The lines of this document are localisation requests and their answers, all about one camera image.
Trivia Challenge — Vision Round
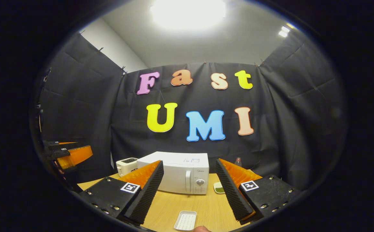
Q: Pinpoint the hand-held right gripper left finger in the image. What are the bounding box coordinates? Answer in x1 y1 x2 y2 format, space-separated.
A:
79 160 164 225

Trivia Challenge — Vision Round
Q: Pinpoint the white toaster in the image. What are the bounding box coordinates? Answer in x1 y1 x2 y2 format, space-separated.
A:
116 158 139 177

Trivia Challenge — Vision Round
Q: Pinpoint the large ceiling light panel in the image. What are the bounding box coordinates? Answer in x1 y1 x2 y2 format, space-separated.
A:
150 0 226 31

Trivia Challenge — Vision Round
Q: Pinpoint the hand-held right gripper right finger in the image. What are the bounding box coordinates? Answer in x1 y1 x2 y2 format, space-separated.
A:
215 159 301 223

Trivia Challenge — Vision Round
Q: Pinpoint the small ceiling light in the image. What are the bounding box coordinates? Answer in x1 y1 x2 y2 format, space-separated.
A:
278 23 295 38

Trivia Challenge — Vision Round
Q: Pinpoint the white ribbed tray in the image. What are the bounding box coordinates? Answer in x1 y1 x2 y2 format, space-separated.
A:
174 211 197 231

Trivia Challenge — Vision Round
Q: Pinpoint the white microwave oven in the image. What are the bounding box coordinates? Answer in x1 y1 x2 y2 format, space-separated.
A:
137 151 210 195

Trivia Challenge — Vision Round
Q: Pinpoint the black backdrop cloth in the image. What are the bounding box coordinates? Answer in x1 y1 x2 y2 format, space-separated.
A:
32 31 347 194

